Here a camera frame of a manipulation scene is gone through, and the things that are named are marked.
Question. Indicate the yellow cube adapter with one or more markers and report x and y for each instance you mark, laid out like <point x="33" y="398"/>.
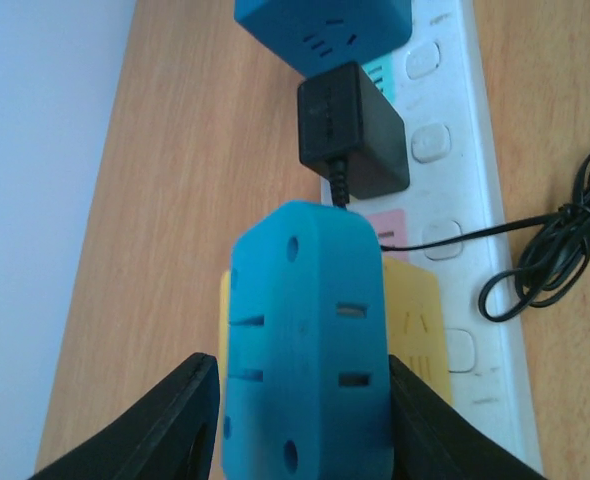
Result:
<point x="415" y="328"/>

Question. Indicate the light blue travel adapter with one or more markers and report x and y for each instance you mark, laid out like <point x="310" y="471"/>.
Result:
<point x="307" y="387"/>

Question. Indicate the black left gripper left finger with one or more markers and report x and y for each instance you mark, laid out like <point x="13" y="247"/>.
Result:
<point x="168" y="434"/>

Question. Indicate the dark blue cube adapter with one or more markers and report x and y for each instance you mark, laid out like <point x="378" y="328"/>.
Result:
<point x="313" y="36"/>

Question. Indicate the white power strip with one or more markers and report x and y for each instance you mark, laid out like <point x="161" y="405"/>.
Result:
<point x="436" y="84"/>

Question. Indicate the black power adapter with cable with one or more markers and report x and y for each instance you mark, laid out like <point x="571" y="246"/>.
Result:
<point x="350" y="135"/>

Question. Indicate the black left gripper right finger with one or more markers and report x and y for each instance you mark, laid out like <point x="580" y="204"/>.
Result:
<point x="432" y="441"/>

